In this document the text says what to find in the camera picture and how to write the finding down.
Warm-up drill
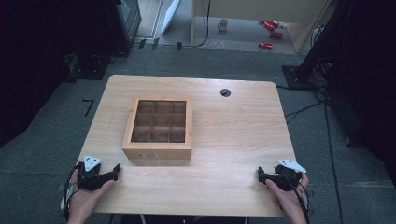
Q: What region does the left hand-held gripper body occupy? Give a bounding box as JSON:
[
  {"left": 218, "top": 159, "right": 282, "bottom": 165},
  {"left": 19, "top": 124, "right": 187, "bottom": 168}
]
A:
[{"left": 77, "top": 155, "right": 106, "bottom": 191}]

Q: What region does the black stand base plate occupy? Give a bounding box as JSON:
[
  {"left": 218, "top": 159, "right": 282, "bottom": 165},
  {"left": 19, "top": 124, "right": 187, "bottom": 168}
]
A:
[{"left": 281, "top": 64, "right": 318, "bottom": 91}]

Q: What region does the black floor cable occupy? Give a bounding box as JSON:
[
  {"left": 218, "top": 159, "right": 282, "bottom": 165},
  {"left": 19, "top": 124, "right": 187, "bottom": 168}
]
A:
[{"left": 276, "top": 83, "right": 345, "bottom": 224}]

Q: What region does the wooden compartment tea box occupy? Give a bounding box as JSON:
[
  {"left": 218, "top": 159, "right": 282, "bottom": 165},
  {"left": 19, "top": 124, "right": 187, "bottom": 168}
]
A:
[{"left": 121, "top": 95, "right": 193, "bottom": 161}]

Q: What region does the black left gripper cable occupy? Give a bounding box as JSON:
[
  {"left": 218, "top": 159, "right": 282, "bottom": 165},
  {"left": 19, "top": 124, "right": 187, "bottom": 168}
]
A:
[{"left": 61, "top": 163, "right": 83, "bottom": 220}]

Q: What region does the black hanging cable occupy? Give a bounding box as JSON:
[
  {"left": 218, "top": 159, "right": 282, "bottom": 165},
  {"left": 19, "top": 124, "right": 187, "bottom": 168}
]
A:
[{"left": 181, "top": 0, "right": 212, "bottom": 49}]

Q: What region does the person's left hand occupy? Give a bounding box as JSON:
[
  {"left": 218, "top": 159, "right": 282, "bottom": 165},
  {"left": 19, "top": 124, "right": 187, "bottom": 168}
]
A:
[{"left": 66, "top": 169, "right": 117, "bottom": 224}]

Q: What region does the person's right hand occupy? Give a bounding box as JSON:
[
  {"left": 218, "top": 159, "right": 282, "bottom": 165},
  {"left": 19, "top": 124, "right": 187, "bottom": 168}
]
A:
[{"left": 264, "top": 173, "right": 311, "bottom": 224}]

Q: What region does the white panel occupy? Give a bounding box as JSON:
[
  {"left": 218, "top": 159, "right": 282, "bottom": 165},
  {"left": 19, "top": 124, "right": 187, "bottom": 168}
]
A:
[{"left": 160, "top": 0, "right": 182, "bottom": 35}]

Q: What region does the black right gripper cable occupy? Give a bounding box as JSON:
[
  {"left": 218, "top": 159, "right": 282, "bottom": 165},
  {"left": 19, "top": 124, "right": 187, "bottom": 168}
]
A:
[{"left": 287, "top": 176, "right": 313, "bottom": 224}]

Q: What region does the black cabinet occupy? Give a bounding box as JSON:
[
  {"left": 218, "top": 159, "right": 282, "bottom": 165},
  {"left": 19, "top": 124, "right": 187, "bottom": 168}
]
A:
[{"left": 104, "top": 0, "right": 143, "bottom": 55}]

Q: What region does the light wooden shelf frame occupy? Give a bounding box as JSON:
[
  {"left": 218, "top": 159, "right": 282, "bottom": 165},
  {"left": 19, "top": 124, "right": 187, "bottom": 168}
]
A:
[{"left": 191, "top": 0, "right": 332, "bottom": 54}]

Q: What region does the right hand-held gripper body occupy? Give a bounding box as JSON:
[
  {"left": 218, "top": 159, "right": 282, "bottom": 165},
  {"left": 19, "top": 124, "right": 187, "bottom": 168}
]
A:
[{"left": 273, "top": 159, "right": 307, "bottom": 191}]

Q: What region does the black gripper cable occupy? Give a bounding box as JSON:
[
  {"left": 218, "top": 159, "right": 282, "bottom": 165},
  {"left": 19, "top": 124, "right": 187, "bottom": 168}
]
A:
[
  {"left": 61, "top": 163, "right": 83, "bottom": 220},
  {"left": 287, "top": 176, "right": 313, "bottom": 224}
]

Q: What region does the black floor plate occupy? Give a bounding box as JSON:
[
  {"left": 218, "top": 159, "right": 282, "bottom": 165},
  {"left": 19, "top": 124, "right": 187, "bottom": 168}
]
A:
[{"left": 64, "top": 57, "right": 109, "bottom": 82}]

